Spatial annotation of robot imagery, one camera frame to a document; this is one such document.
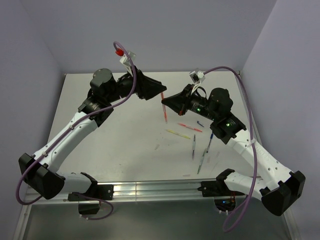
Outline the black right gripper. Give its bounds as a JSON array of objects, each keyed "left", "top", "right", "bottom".
[{"left": 162, "top": 83, "right": 218, "bottom": 121}]

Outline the pink highlighter pen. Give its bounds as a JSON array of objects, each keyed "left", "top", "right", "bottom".
[{"left": 177, "top": 122, "right": 203, "bottom": 133}]

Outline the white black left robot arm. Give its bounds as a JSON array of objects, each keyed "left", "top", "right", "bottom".
[{"left": 18, "top": 68, "right": 167, "bottom": 200}]

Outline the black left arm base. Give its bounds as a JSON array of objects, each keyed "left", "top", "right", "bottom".
[{"left": 67, "top": 184, "right": 115, "bottom": 218}]

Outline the blue ballpoint pen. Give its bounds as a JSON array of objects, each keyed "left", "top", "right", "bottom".
[{"left": 206, "top": 132, "right": 214, "bottom": 153}]

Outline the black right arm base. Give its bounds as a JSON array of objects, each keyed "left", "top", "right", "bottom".
[{"left": 197, "top": 180, "right": 245, "bottom": 212}]

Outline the orange highlighter pen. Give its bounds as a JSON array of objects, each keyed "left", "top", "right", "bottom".
[{"left": 160, "top": 92, "right": 168, "bottom": 124}]

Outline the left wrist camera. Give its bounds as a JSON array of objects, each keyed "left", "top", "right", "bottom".
[{"left": 115, "top": 48, "right": 136, "bottom": 75}]

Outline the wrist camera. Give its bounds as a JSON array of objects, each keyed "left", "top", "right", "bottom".
[
  {"left": 189, "top": 70, "right": 206, "bottom": 84},
  {"left": 115, "top": 48, "right": 136, "bottom": 75}
]

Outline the aluminium front rail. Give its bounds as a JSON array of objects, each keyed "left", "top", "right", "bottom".
[{"left": 35, "top": 178, "right": 250, "bottom": 205}]

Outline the yellow highlighter pen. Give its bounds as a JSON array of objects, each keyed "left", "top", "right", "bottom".
[{"left": 166, "top": 129, "right": 191, "bottom": 140}]

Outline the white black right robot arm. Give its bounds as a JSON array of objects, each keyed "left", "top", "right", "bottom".
[{"left": 161, "top": 84, "right": 306, "bottom": 216}]

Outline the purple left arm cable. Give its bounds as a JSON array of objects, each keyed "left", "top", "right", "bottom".
[{"left": 15, "top": 41, "right": 138, "bottom": 221}]

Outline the purple highlighter pen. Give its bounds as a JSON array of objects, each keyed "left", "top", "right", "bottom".
[{"left": 192, "top": 134, "right": 196, "bottom": 160}]

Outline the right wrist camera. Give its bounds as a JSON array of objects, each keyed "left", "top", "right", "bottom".
[{"left": 189, "top": 70, "right": 206, "bottom": 84}]

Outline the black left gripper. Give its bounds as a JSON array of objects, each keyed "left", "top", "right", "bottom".
[{"left": 105, "top": 65, "right": 167, "bottom": 104}]

